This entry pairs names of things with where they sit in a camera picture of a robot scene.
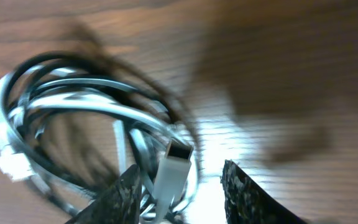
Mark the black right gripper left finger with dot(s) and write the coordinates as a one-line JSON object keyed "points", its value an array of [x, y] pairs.
{"points": [[119, 204]]}

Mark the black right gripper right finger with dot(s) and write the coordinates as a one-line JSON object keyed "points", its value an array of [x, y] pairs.
{"points": [[248, 203]]}

